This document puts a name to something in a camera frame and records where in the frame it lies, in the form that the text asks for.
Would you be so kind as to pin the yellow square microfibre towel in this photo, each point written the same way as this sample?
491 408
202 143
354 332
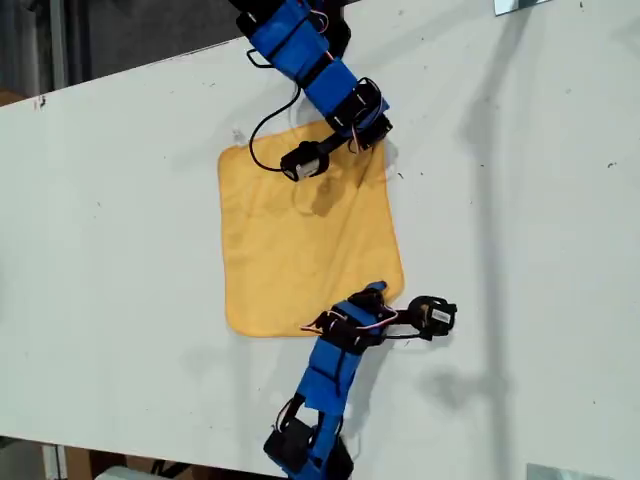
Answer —
300 250

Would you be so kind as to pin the shiny metal plate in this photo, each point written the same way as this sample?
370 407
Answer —
505 6

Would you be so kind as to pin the white plastic object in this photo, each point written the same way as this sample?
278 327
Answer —
120 474

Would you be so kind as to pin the brown cardboard box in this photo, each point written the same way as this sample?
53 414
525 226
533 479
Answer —
80 462

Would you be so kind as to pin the white table leg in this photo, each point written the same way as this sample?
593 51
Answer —
54 462

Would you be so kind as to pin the black camera stalk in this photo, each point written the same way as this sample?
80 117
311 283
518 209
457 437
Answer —
400 317
335 142

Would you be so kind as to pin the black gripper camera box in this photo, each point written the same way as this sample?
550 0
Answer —
302 162
435 317

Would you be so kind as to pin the grey metal frame post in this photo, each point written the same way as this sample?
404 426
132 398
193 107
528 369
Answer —
58 45

